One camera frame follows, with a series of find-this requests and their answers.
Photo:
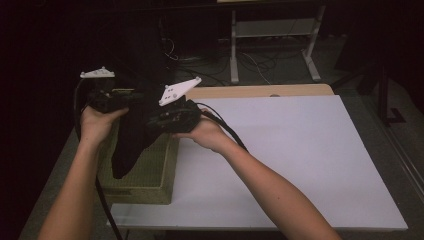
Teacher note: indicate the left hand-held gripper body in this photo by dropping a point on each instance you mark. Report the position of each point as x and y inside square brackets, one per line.
[106, 98]

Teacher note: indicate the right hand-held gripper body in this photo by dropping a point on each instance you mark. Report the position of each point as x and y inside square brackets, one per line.
[180, 116]

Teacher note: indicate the black cloth garment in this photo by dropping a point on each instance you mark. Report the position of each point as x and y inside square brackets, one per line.
[133, 140]

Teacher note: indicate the green woven basket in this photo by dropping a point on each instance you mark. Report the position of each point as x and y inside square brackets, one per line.
[150, 173]

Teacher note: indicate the person's left hand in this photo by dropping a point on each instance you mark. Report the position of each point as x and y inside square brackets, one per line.
[95, 126]

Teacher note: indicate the person's right hand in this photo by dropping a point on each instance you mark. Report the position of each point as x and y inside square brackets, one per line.
[208, 135]

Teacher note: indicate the white metal stand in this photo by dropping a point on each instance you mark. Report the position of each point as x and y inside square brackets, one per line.
[234, 60]

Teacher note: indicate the wooden table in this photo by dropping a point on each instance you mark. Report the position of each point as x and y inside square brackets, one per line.
[260, 90]

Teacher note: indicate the white board mat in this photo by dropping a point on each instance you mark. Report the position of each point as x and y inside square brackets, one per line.
[300, 160]

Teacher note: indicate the black floor stand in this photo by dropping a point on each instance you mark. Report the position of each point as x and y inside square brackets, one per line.
[383, 96]

